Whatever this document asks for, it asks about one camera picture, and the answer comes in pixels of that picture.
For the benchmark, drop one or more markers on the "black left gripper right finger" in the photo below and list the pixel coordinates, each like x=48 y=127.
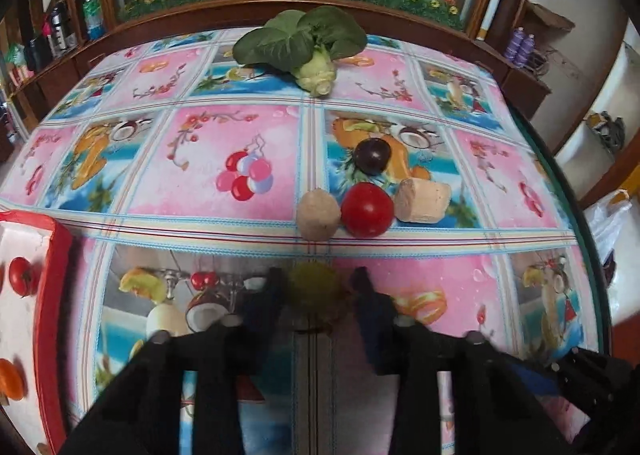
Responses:
x=491 y=397

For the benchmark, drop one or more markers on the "red-rimmed white tray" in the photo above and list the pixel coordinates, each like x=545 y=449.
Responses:
x=29 y=325

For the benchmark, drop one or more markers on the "round beige sponge ball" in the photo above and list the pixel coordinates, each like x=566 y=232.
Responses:
x=318 y=215

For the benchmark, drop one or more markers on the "green bok choy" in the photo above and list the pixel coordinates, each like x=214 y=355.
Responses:
x=305 y=45

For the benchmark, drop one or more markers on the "dark purple plum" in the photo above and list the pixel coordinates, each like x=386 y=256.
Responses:
x=372 y=155

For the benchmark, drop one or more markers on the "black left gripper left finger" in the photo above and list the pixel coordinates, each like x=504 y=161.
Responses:
x=139 y=411

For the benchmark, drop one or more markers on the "green plastic bottle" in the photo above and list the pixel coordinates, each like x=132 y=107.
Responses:
x=93 y=18

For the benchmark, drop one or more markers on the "purple bottle left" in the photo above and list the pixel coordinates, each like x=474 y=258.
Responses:
x=514 y=44

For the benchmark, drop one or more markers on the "purple bottle right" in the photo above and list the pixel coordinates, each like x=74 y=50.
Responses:
x=524 y=51

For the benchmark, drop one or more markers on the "red tomato on table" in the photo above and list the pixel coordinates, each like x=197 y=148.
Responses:
x=367 y=210

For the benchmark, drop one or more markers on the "beige wedge sponge block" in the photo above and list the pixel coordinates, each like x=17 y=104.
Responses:
x=421 y=201

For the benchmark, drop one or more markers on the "colourful fruit-print tablecloth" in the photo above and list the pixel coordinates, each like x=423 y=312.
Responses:
x=185 y=176

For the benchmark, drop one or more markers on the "purple bottle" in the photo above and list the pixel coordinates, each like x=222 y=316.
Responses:
x=524 y=51
x=514 y=44

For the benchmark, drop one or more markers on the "small orange in tray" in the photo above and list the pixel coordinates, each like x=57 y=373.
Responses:
x=11 y=381

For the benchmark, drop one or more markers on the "red tomato in tray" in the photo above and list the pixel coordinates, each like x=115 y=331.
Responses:
x=23 y=277

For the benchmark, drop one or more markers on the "green grape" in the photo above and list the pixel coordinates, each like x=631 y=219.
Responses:
x=317 y=290

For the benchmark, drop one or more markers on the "white plastic bag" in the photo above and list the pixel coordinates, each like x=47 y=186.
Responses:
x=606 y=219

